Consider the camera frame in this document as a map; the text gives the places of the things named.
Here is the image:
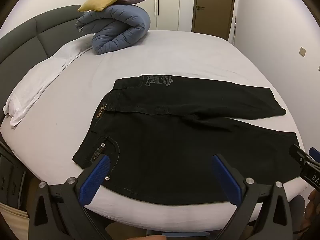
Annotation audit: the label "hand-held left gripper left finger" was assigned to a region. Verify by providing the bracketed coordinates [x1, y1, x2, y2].
[28, 154, 112, 240]

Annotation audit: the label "white wardrobe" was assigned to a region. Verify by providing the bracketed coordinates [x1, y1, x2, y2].
[130, 0, 198, 32]

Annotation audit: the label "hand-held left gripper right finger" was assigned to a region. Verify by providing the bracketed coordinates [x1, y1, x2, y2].
[212, 154, 293, 240]

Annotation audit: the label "bed with white sheet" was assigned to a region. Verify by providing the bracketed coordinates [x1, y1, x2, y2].
[0, 29, 311, 231]

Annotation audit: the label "white pillow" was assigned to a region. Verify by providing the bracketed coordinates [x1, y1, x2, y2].
[3, 40, 93, 130]

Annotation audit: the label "rolled blue duvet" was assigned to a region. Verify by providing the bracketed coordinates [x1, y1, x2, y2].
[75, 3, 152, 55]

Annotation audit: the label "black pants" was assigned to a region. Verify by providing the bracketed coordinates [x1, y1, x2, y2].
[72, 74, 301, 206]

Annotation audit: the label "brown wooden door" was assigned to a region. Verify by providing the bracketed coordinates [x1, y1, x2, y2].
[191, 0, 237, 41]

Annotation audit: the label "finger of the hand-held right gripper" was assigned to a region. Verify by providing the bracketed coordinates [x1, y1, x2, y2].
[289, 144, 312, 165]
[308, 147, 320, 161]

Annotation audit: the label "dark bedside cabinet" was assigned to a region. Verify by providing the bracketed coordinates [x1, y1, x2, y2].
[0, 140, 28, 212]

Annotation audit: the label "grey padded headboard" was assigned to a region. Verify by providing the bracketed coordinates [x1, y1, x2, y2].
[0, 4, 87, 120]

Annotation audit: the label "person's right hand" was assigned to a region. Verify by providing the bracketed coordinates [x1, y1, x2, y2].
[306, 189, 320, 222]

